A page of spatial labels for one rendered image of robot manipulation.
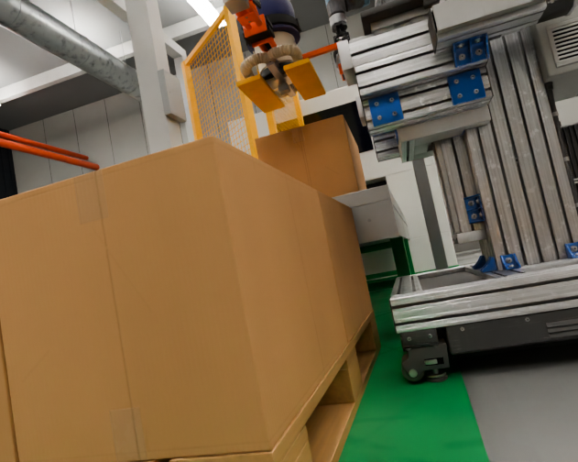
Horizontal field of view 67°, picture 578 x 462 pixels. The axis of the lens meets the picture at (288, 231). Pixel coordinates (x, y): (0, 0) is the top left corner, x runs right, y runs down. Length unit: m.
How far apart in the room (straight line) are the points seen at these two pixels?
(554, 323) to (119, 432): 0.97
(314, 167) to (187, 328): 1.37
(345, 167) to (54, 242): 1.35
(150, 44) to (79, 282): 2.66
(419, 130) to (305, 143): 0.61
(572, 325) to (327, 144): 1.12
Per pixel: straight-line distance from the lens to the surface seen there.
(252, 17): 1.60
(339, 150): 1.87
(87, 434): 0.72
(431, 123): 1.47
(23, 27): 8.49
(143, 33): 3.30
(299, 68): 1.71
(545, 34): 1.61
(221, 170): 0.57
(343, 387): 1.10
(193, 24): 10.84
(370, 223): 1.77
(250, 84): 1.75
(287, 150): 1.92
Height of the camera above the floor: 0.36
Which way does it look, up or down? 5 degrees up
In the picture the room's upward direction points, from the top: 11 degrees counter-clockwise
